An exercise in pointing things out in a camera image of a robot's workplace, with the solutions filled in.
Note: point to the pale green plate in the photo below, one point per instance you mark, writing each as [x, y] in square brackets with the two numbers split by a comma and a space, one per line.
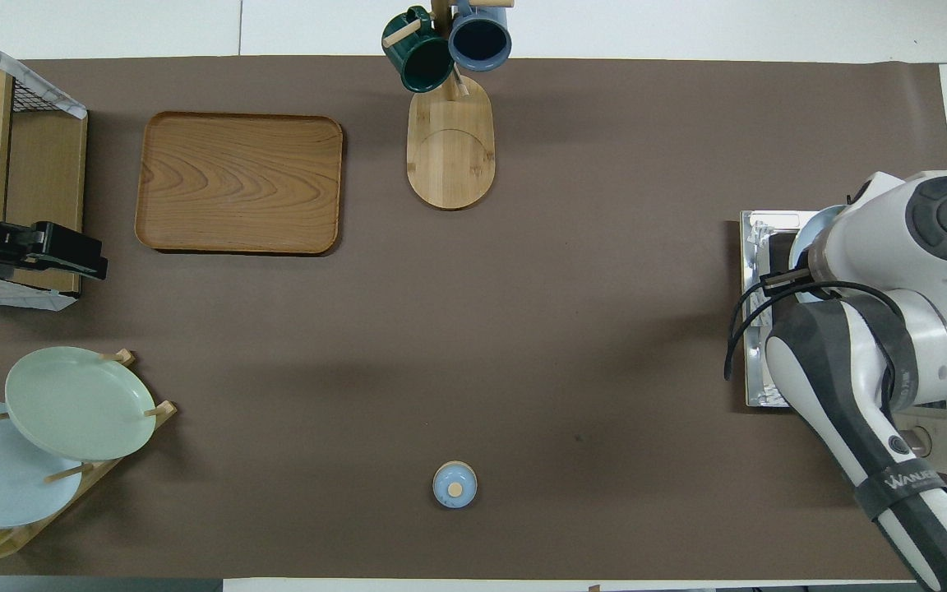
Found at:
[79, 403]

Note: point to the brown table mat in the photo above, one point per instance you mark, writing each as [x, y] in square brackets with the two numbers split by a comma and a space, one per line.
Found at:
[523, 329]

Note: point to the rectangular wooden tray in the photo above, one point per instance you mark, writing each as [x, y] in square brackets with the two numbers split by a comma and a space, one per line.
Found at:
[239, 182]

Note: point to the blue striped mug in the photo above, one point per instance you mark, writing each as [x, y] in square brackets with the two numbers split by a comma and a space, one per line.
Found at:
[480, 41]

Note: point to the wooden plate rack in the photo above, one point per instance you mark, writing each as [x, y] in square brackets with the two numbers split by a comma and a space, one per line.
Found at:
[91, 485]

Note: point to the wooden mug tree stand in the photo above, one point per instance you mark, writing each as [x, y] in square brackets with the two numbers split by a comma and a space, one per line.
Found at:
[450, 156]

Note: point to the small blue lid wooden knob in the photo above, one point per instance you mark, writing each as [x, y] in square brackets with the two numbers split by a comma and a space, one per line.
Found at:
[455, 485]

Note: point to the wooden stepped shelf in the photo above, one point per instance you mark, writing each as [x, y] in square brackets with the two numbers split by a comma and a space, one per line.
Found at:
[46, 181]

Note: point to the dark green mug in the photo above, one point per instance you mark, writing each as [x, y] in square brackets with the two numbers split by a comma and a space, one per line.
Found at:
[424, 62]

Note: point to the light blue serving plate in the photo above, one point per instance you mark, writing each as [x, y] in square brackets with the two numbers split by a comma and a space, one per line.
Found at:
[806, 230]

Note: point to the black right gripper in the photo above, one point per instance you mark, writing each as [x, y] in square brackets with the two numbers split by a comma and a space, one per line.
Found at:
[779, 255]

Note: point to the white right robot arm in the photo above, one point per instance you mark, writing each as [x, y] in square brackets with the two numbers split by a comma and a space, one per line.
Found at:
[934, 329]

